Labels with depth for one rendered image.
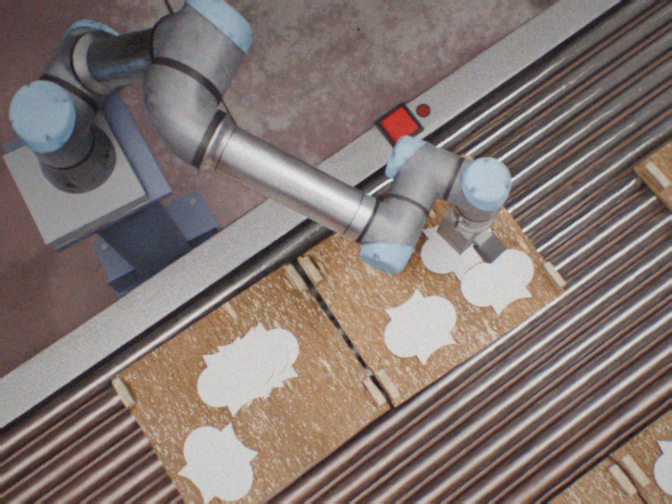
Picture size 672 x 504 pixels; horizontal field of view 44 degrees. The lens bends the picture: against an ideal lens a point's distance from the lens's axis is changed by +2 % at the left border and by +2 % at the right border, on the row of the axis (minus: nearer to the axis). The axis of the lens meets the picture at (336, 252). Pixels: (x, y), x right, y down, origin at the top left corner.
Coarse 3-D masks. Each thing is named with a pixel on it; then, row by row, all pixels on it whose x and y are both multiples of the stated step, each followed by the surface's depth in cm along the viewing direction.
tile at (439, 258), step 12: (432, 228) 163; (432, 240) 162; (432, 252) 161; (444, 252) 161; (456, 252) 160; (468, 252) 160; (432, 264) 160; (444, 264) 160; (456, 264) 160; (468, 264) 159; (456, 276) 159
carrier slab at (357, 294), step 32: (512, 224) 164; (320, 256) 162; (352, 256) 162; (416, 256) 162; (320, 288) 161; (352, 288) 161; (384, 288) 161; (416, 288) 160; (448, 288) 160; (544, 288) 160; (352, 320) 159; (384, 320) 159; (480, 320) 159; (512, 320) 159; (384, 352) 157; (448, 352) 157; (416, 384) 156
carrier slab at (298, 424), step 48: (288, 288) 161; (192, 336) 159; (240, 336) 158; (336, 336) 158; (144, 384) 156; (192, 384) 156; (288, 384) 156; (336, 384) 156; (144, 432) 154; (240, 432) 154; (288, 432) 154; (336, 432) 153; (288, 480) 152
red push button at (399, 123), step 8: (400, 112) 171; (384, 120) 171; (392, 120) 171; (400, 120) 171; (408, 120) 171; (384, 128) 170; (392, 128) 170; (400, 128) 170; (408, 128) 170; (416, 128) 170; (392, 136) 170; (400, 136) 170
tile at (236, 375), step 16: (224, 352) 155; (240, 352) 155; (256, 352) 155; (208, 368) 154; (224, 368) 154; (240, 368) 154; (256, 368) 154; (272, 368) 154; (208, 384) 153; (224, 384) 153; (240, 384) 153; (256, 384) 153; (208, 400) 152; (224, 400) 152; (240, 400) 152
